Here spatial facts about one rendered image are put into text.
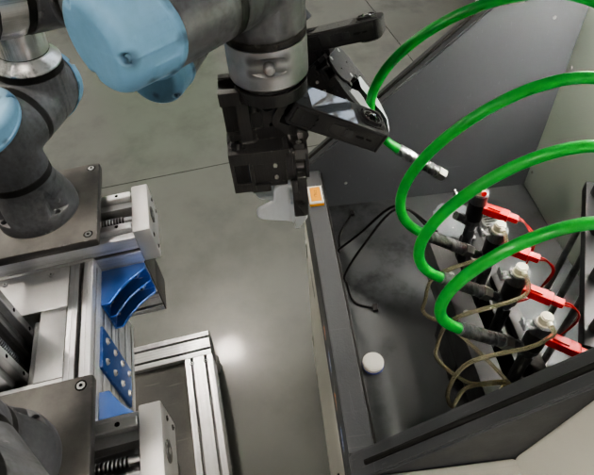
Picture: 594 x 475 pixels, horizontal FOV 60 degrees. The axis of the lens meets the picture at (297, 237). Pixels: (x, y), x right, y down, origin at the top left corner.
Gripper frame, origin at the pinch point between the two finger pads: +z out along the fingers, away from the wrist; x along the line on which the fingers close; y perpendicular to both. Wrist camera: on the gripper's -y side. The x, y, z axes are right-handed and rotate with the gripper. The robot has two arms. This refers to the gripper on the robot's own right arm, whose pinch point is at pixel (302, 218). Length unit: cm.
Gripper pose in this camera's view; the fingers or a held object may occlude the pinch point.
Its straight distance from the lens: 63.7
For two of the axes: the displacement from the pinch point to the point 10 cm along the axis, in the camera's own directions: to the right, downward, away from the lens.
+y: -9.9, 1.2, -0.2
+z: 0.6, 6.6, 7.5
